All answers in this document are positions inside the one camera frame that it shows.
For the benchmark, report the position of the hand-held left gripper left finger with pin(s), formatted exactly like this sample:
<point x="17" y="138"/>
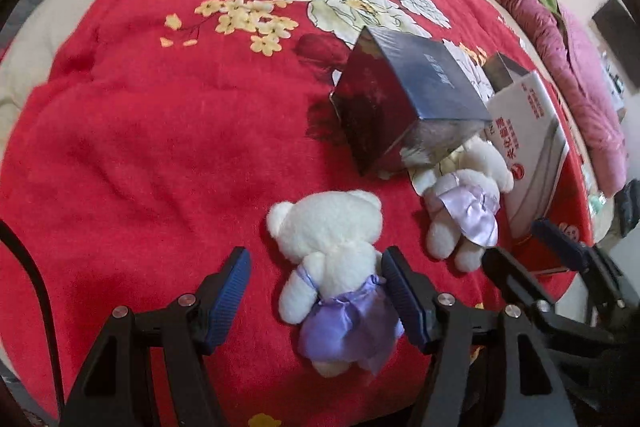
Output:
<point x="227" y="297"/>

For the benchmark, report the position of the dark blue box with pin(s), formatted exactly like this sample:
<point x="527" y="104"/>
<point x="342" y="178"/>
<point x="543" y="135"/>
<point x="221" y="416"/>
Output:
<point x="390" y="107"/>

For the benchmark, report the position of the red floral blanket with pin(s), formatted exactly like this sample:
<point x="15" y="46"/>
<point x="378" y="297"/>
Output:
<point x="125" y="157"/>

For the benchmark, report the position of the pink quilt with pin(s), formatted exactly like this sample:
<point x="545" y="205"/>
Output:
<point x="590" y="107"/>

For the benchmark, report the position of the black wall television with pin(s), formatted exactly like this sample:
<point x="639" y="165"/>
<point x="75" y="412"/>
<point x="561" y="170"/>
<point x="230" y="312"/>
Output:
<point x="620" y="32"/>

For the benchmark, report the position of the dark bag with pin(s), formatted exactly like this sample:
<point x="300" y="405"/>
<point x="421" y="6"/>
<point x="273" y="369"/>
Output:
<point x="631" y="207"/>

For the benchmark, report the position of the beige bed sheet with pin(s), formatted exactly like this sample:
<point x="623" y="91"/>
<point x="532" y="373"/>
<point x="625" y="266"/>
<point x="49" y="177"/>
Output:
<point x="15" y="82"/>

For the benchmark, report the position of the red and white box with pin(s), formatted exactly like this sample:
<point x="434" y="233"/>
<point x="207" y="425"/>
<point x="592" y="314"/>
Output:
<point x="530" y="132"/>

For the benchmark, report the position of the white teddy bear purple dress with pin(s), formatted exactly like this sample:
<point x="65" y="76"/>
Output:
<point x="330" y="232"/>
<point x="470" y="202"/>

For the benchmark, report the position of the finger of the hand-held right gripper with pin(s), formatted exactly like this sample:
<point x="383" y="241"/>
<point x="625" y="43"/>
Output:
<point x="515" y="277"/>
<point x="557" y="239"/>

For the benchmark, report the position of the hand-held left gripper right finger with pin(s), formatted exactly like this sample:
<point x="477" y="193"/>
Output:
<point x="402" y="302"/>

